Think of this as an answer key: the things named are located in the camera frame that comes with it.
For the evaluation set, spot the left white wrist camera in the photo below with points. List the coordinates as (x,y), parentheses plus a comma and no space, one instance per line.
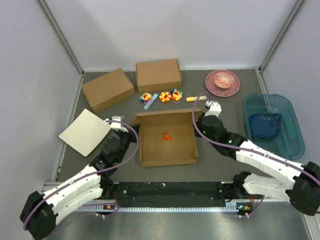
(116,123)

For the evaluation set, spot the pink plate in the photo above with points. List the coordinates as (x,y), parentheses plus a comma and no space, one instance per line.
(215,90)

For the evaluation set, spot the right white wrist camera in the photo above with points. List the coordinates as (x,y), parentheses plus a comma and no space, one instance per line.
(213,108)

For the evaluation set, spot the dark blue dish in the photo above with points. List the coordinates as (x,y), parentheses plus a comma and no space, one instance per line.
(265,125)

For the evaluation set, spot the blue chalk stick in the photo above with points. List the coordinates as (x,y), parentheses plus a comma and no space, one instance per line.
(150,102)

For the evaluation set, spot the rainbow flower plush left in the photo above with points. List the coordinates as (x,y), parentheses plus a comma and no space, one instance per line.
(145,97)

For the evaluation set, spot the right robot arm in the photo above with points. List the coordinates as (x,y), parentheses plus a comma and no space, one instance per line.
(295,183)

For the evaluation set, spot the rainbow flower plush right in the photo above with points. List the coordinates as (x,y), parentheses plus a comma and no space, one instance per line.
(176,94)

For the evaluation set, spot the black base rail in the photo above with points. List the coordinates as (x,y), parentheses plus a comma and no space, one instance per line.
(217,190)

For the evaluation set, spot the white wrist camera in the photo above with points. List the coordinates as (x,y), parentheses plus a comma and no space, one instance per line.
(116,123)
(213,108)

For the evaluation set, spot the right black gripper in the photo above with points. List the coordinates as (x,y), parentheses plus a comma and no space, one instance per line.
(199,123)

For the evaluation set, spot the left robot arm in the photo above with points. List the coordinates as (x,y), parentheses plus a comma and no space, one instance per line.
(43,211)

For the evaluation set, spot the orange flower plush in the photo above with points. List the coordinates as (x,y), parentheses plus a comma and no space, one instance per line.
(165,96)

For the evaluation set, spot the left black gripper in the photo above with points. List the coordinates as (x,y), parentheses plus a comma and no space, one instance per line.
(131,133)

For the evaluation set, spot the small orange toy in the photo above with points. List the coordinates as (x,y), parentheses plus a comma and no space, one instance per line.
(166,137)

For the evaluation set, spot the yellow chalk stick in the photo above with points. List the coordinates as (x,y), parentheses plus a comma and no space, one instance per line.
(193,99)

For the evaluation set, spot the teal plastic bin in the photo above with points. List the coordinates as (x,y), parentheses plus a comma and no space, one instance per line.
(289,144)

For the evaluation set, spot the cardboard box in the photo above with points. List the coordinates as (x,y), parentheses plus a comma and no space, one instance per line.
(158,75)
(153,150)
(108,90)

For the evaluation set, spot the white square board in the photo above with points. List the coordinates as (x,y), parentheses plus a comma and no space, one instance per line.
(85,133)

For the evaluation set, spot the rainbow flower plush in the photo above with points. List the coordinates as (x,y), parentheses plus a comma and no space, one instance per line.
(145,97)
(176,94)

